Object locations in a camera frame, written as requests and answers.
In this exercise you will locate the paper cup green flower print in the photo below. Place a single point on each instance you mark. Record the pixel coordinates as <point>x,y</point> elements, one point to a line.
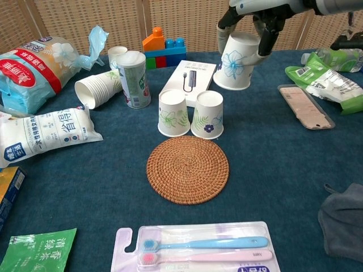
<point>173,116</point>

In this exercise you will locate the paper cup navy flower print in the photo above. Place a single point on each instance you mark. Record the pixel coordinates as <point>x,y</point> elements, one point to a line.
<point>207,116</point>

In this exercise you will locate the paper cup light-blue flower print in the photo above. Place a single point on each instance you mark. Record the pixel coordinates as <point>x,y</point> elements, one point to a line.
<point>235,65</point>

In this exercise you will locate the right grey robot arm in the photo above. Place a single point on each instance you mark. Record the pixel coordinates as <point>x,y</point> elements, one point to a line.
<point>340,5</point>

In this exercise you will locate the nested stack of paper cups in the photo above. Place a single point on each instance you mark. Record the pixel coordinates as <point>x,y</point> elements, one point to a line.
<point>96,89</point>

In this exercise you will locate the round woven rattan coaster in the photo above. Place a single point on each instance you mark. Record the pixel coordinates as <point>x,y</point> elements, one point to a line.
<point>187,170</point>

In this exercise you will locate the white USB hub box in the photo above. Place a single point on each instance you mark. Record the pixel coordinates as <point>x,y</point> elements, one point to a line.
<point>195,71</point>

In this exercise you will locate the green can with white lid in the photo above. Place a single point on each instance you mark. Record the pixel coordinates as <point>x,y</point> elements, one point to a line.
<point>133,82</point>

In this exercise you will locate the red toy block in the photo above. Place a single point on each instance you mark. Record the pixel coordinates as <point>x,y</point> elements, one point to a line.
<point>161,62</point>

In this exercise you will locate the green toy block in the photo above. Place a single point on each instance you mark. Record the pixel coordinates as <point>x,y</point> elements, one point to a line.
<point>150,64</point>

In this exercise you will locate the blue toy block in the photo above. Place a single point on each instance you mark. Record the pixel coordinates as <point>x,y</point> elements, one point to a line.
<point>175,49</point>

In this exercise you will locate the toothbrush blister pack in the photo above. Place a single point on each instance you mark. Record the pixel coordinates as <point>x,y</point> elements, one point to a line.
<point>198,229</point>

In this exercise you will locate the orange toy block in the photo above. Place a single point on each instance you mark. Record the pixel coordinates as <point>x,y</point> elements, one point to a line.
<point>154,41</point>

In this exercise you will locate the paper cup with blue print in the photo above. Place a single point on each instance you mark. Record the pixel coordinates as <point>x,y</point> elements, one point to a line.
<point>114,56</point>

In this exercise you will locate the blue toothbrush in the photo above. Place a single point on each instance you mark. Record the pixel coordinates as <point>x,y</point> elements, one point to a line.
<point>212,243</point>

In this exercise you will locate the pink toothbrush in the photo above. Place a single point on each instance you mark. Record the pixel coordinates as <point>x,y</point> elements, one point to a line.
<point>212,257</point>

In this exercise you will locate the pink phone in case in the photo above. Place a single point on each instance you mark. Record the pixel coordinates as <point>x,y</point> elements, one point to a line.
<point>306,107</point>

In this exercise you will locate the white soft pack blue text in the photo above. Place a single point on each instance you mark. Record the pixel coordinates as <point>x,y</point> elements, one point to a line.
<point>45,133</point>

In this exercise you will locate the green and white wipes pack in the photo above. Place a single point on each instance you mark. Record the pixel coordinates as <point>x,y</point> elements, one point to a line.
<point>331,82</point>

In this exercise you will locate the blue and red plastic bag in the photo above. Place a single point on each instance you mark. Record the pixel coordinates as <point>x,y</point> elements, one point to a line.
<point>31,71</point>

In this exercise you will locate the plastic bottle green label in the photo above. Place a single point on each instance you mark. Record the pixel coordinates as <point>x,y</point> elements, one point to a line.
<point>340,58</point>

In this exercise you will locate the yellow and blue box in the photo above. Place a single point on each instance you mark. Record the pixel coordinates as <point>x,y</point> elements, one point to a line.
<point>8,190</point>

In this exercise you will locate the dark grey towel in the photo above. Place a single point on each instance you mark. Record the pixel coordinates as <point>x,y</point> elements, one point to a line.
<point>343,224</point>

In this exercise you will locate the green tea sachet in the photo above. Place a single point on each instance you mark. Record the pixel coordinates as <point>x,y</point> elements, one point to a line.
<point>37,252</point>

